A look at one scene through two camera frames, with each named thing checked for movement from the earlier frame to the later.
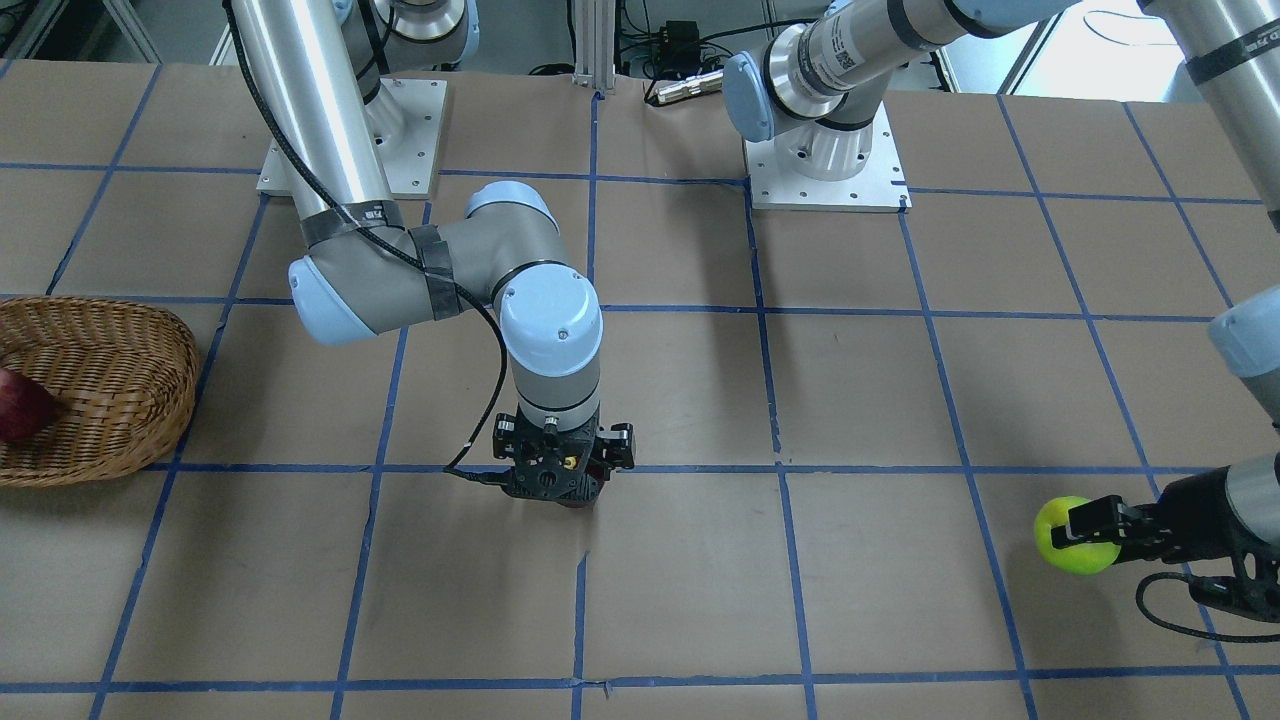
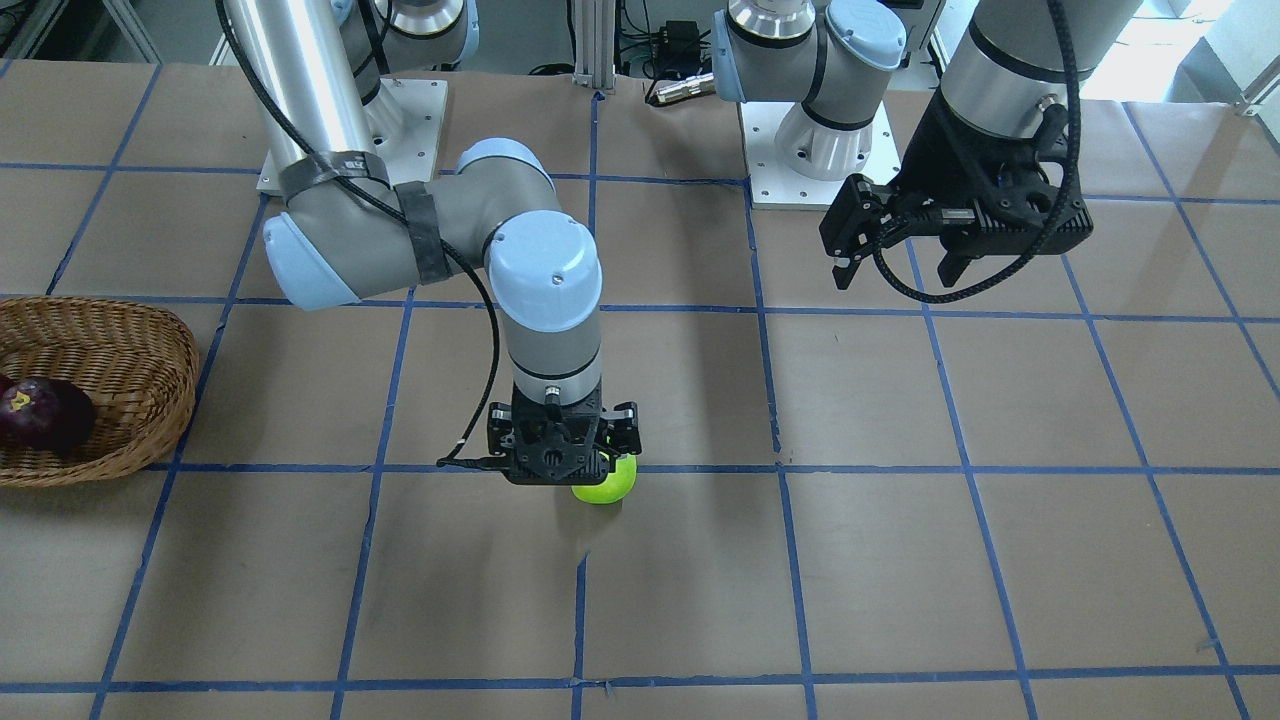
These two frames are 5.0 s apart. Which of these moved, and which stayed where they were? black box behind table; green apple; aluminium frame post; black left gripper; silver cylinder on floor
Moved: green apple; black left gripper
Stayed: black box behind table; silver cylinder on floor; aluminium frame post
